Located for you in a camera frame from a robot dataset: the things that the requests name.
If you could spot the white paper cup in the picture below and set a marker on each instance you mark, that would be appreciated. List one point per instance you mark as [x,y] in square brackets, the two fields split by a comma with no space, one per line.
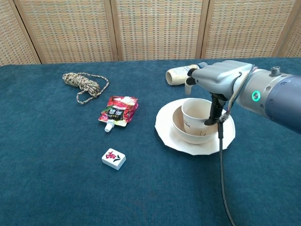
[192,117]

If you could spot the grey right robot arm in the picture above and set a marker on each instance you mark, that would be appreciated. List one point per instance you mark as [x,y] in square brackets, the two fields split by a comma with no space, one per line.
[282,99]

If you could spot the beige squeeze sauce bottle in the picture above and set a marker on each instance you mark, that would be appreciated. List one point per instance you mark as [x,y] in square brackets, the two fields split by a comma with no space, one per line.
[176,75]

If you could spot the blue table cloth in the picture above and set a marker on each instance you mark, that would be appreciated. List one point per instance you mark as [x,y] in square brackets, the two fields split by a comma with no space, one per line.
[58,176]

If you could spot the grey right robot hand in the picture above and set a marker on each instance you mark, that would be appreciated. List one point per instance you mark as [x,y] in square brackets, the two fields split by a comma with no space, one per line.
[221,77]

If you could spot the red spouted drink pouch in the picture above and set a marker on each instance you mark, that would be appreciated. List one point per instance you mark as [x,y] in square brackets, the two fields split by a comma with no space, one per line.
[120,110]

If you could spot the beige bowl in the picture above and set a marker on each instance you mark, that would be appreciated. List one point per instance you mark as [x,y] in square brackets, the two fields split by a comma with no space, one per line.
[177,120]

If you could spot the white paper plate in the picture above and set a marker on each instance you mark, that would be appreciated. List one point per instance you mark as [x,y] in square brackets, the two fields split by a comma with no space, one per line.
[164,127]

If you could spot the woven folding screen panel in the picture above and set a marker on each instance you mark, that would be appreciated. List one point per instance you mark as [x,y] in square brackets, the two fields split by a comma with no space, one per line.
[65,30]
[11,35]
[294,40]
[160,28]
[247,28]

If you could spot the white mahjong tile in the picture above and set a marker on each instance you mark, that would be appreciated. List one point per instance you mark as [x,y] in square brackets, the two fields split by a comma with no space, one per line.
[114,159]

